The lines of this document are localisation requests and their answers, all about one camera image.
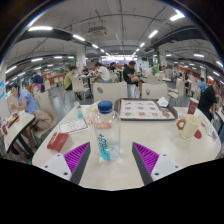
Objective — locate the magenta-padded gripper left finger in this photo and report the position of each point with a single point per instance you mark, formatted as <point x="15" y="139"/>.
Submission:
<point x="75" y="159"/>

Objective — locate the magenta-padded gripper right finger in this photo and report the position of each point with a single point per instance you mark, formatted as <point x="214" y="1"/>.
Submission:
<point x="148" y="159"/>

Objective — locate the clear water bottle blue cap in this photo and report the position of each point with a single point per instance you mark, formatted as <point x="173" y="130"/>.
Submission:
<point x="107" y="133"/>

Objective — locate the white printed paper card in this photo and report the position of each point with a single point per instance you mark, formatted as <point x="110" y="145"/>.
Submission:
<point x="72" y="126"/>

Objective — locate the clear bag with food wrapper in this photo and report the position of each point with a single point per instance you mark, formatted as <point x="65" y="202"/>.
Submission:
<point x="90" y="115"/>

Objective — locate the small clear bottle teal liquid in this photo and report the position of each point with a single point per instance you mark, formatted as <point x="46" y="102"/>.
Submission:
<point x="79" y="111"/>

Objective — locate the brown food tray paper liner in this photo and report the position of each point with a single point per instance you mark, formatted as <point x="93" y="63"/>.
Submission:
<point x="143" y="110"/>

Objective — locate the pink bag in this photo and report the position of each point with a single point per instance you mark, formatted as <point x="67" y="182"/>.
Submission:
<point x="43" y="120"/>

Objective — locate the flat round red coaster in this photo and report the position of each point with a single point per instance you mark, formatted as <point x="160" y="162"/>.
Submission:
<point x="198" y="134"/>

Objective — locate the white folded napkin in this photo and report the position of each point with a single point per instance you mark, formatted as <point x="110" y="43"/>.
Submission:
<point x="163" y="102"/>

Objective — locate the cream neighbouring table black legs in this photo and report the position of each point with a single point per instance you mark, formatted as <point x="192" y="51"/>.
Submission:
<point x="16" y="128"/>

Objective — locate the cream chair with round hole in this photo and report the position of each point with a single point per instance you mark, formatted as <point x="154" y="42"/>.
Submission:
<point x="110" y="91"/>
<point x="155" y="91"/>

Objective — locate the red paper cup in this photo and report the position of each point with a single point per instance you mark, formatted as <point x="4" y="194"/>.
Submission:
<point x="193" y="106"/>

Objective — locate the person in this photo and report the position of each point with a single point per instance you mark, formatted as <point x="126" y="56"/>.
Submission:
<point x="38" y="81"/>
<point x="207" y="100"/>
<point x="129" y="75"/>
<point x="69" y="80"/>
<point x="26" y="101"/>
<point x="103" y="73"/>

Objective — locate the cream canteen chairs group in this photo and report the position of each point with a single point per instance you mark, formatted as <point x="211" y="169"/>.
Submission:
<point x="180" y="87"/>

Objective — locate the ceiling air conditioner unit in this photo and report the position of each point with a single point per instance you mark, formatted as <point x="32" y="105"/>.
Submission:
<point x="97" y="31"/>

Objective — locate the ceiling strip lights group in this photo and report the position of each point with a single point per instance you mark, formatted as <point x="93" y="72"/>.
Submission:
<point x="40" y="28"/>

